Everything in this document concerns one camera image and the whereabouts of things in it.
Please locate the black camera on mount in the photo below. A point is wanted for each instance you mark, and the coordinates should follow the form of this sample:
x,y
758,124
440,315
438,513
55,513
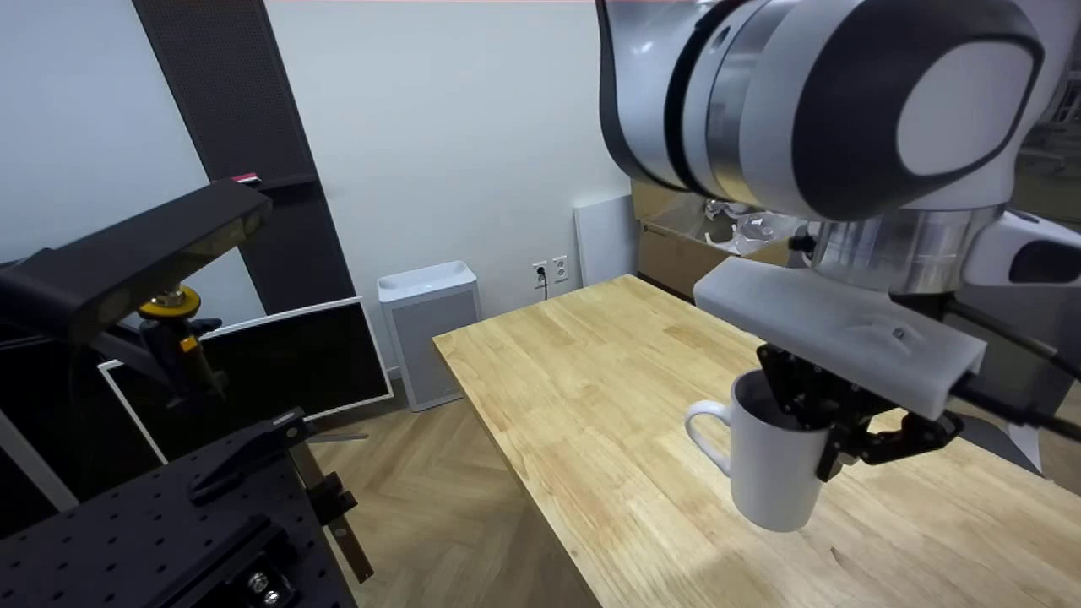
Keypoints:
x,y
79,288

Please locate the clear plastic wrap bundle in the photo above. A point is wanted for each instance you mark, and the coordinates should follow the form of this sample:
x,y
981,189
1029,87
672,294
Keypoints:
x,y
743,231

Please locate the black perforated breadboard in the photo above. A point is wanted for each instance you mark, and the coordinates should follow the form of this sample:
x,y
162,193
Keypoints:
x,y
227,526

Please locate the white air purifier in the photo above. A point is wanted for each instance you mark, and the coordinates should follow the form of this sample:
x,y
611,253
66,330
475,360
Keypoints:
x,y
421,304

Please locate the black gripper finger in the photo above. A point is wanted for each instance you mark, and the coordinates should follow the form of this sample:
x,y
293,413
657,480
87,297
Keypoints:
x,y
803,391
852,441

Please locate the open cardboard box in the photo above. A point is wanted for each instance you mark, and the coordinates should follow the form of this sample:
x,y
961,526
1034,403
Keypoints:
x,y
669,241

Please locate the white leaning panel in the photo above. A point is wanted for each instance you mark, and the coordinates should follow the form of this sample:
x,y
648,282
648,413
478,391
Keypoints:
x,y
605,238

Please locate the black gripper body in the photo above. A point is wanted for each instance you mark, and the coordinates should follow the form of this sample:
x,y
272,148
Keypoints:
x,y
855,403

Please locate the black framed monitor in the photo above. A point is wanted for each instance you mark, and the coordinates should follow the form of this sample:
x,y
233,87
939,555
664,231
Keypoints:
x,y
319,360

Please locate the dark diagonal wall beam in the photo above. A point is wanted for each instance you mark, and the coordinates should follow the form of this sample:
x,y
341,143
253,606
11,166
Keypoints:
x,y
233,97

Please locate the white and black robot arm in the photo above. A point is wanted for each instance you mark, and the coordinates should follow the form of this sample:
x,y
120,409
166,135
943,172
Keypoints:
x,y
889,127

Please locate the white ceramic mug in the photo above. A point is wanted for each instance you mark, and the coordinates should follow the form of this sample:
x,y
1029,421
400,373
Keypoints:
x,y
772,462

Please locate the white wall outlet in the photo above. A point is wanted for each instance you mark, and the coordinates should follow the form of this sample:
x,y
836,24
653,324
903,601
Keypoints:
x,y
553,270

